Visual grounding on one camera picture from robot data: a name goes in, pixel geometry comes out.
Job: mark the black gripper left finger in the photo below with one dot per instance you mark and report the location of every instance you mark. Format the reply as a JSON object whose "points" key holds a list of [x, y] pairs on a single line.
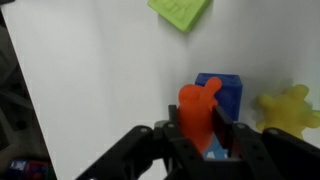
{"points": [[134, 153]]}

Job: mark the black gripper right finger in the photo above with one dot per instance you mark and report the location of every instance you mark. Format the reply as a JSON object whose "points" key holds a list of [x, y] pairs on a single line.
{"points": [[270, 155]]}

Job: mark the orange toy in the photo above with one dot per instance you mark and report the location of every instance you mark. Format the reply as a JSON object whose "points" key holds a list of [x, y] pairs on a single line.
{"points": [[195, 112]]}

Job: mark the yellow star toy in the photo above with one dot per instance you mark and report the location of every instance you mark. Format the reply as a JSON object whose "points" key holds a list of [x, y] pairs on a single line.
{"points": [[288, 111]]}

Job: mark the light blue toy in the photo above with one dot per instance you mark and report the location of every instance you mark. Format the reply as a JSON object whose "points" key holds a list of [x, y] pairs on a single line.
{"points": [[215, 151]]}

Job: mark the dark blue block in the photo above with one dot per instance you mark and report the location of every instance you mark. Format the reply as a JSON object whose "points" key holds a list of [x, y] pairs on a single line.
{"points": [[230, 94]]}

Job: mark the lime green block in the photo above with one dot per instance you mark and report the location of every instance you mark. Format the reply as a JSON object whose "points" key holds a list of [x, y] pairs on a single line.
{"points": [[182, 14]]}

